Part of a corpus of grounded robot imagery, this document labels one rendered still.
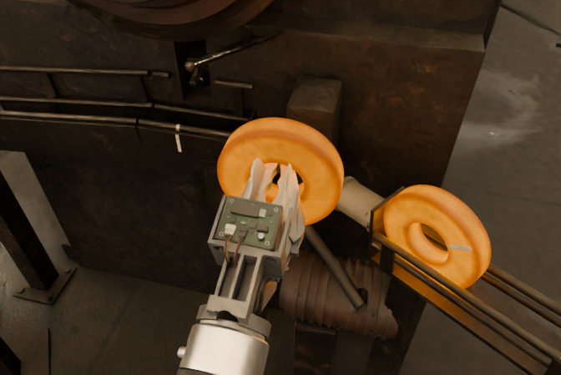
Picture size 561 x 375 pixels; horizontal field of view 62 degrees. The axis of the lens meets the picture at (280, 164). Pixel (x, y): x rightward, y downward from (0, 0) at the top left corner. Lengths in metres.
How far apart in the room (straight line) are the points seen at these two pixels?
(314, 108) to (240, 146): 0.22
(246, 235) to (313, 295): 0.40
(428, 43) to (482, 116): 1.46
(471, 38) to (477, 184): 1.11
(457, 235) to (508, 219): 1.15
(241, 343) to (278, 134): 0.22
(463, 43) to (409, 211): 0.28
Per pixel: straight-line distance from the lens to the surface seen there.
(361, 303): 0.78
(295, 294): 0.83
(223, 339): 0.43
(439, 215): 0.64
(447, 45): 0.78
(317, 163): 0.53
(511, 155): 2.05
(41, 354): 1.48
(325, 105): 0.73
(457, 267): 0.67
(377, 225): 0.72
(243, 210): 0.45
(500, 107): 2.31
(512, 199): 1.86
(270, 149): 0.53
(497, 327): 0.68
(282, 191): 0.53
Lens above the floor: 1.22
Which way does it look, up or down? 43 degrees down
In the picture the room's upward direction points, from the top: straight up
